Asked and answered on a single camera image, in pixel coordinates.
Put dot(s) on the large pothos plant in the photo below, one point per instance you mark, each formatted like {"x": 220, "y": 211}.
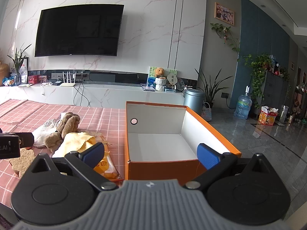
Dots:
{"x": 257, "y": 76}

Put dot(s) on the framed wall picture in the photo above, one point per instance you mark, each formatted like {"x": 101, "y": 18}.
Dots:
{"x": 224, "y": 13}

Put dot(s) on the red and yellow gift box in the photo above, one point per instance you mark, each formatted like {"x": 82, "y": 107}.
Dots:
{"x": 268, "y": 117}

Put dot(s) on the white round hand fan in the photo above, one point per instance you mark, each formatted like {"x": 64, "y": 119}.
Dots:
{"x": 172, "y": 78}

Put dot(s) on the black photo frame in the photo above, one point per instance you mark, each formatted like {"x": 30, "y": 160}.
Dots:
{"x": 24, "y": 69}

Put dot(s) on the black wall television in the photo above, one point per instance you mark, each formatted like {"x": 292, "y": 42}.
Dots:
{"x": 79, "y": 30}

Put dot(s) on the potted snake plant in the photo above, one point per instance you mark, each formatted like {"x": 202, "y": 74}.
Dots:
{"x": 211, "y": 88}

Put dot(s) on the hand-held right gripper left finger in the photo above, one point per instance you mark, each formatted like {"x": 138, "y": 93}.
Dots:
{"x": 93, "y": 154}

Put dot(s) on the white knitted sock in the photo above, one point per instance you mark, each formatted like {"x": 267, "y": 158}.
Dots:
{"x": 44, "y": 133}

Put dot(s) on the white marble media console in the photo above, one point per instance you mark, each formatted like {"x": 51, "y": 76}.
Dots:
{"x": 108, "y": 95}

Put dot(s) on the orange cardboard shoe box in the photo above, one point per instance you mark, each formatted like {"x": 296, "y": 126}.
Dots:
{"x": 153, "y": 170}

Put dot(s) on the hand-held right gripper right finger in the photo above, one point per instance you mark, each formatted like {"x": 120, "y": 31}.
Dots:
{"x": 208, "y": 157}

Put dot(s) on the blue snack bag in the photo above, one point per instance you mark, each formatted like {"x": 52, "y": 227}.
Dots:
{"x": 8, "y": 82}

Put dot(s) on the brown plush teddy bear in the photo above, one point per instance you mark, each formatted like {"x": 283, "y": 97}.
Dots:
{"x": 68, "y": 124}

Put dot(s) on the white router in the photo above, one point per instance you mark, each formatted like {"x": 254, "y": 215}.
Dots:
{"x": 67, "y": 83}

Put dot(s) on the pink checked tablecloth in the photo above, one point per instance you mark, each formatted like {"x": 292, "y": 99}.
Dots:
{"x": 100, "y": 119}

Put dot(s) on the blue water jug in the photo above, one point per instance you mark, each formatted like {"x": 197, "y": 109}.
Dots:
{"x": 242, "y": 106}

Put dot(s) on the woven basket bag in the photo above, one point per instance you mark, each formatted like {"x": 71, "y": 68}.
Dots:
{"x": 206, "y": 113}

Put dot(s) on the grey drawer cabinet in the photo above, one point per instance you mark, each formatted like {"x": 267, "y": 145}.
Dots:
{"x": 274, "y": 88}

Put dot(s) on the grey metal trash can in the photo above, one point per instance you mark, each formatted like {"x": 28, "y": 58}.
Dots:
{"x": 193, "y": 100}

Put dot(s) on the brown vase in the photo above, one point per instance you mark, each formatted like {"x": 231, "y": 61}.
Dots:
{"x": 3, "y": 73}

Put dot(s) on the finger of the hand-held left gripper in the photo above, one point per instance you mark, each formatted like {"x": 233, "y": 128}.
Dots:
{"x": 26, "y": 139}

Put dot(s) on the small tan teddy bear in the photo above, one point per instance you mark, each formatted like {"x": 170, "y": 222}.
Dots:
{"x": 159, "y": 72}

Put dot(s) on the orange snack packet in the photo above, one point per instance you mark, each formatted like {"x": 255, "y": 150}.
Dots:
{"x": 105, "y": 167}

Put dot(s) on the brown star-shaped sponge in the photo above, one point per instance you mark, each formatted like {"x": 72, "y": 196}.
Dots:
{"x": 21, "y": 163}

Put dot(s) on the white knitted pot with bear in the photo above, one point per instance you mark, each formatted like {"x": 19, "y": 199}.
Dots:
{"x": 160, "y": 85}

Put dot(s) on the green painted canvas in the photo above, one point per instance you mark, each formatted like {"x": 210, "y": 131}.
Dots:
{"x": 151, "y": 75}

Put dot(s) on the decorative plate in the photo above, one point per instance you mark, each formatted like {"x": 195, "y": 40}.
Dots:
{"x": 180, "y": 85}

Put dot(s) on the hanging pothos vine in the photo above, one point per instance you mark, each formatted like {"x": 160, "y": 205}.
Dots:
{"x": 224, "y": 30}

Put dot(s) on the yellow cloth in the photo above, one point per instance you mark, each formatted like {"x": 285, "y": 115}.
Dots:
{"x": 72, "y": 142}

